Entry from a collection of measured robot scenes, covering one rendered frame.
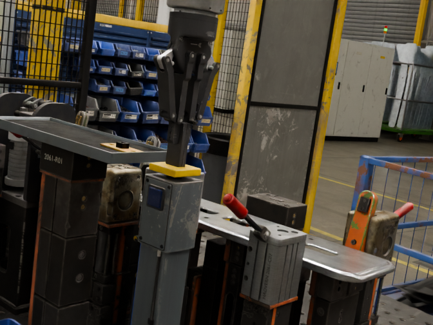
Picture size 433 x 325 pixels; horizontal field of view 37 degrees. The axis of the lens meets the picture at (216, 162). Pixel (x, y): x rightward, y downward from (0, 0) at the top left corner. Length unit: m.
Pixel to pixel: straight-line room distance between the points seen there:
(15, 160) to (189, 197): 0.65
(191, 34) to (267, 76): 3.69
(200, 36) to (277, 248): 0.37
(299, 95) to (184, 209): 3.97
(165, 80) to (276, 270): 0.36
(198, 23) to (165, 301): 0.44
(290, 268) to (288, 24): 3.73
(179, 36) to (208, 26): 0.05
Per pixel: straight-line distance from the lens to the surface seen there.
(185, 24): 0.98
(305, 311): 1.81
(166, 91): 0.98
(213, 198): 5.05
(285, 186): 5.05
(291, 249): 1.11
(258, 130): 4.68
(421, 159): 3.77
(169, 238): 1.01
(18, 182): 1.58
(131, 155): 1.07
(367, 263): 1.25
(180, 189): 1.00
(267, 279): 1.10
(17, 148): 1.58
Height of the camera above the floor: 1.34
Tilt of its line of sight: 9 degrees down
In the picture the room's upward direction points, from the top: 8 degrees clockwise
